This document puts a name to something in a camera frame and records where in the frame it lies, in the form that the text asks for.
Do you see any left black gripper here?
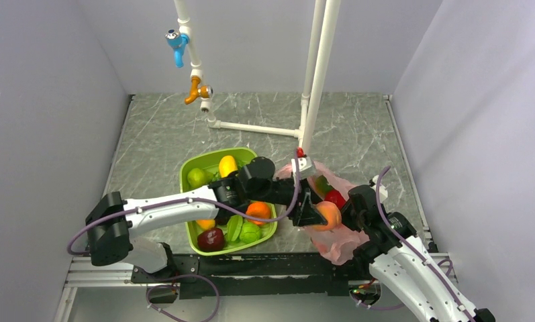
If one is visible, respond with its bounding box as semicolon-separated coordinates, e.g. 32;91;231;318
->
248;171;327;226

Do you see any fake peach orange pink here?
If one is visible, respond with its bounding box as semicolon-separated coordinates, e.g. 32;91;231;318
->
312;201;342;231

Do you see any red fake fruit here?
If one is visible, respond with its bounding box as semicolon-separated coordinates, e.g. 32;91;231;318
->
324;189;346;210

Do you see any green fake fruit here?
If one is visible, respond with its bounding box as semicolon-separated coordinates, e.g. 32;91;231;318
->
314;175;334;199

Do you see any pink plastic bag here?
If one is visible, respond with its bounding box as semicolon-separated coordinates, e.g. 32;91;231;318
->
301;161;369;266

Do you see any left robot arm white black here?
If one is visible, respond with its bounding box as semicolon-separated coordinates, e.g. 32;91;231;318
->
85;156;328;282

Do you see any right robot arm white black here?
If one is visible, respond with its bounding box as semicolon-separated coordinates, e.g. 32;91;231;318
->
342;185;495;321

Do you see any orange fake tangerine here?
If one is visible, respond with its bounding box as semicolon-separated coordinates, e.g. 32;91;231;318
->
246;201;272;226

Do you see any green fake lime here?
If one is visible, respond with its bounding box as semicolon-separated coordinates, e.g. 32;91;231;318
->
239;222;262;244

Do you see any green fake starfruit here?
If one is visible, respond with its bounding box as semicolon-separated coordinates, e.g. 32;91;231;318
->
226;215;244;243

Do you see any dark red fake apple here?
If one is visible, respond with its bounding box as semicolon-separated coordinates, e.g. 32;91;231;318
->
197;227;226;252

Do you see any orange yellow fake mango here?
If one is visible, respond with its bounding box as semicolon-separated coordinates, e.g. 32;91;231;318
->
195;219;216;231

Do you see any green plastic tray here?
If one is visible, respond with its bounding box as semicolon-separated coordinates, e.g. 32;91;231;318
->
179;147;278;256

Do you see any orange tap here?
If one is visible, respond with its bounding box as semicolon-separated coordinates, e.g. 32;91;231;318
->
184;76;213;105

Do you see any blue tap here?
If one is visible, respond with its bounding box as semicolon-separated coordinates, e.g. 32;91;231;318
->
165;29;190;68

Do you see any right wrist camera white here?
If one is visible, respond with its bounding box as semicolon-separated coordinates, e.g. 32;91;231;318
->
369;175;388;203

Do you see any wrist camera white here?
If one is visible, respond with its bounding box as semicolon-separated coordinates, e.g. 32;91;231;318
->
291;148;317;180
369;175;388;203

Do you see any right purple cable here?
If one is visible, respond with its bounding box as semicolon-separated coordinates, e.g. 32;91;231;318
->
349;166;477;322

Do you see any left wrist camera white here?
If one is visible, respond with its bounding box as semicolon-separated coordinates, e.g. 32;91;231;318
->
291;148;317;180

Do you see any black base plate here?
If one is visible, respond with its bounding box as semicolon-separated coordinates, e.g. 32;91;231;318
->
131;252;371;299

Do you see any white pvc pipe frame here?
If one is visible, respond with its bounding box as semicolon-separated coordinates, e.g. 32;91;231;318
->
174;1;341;153

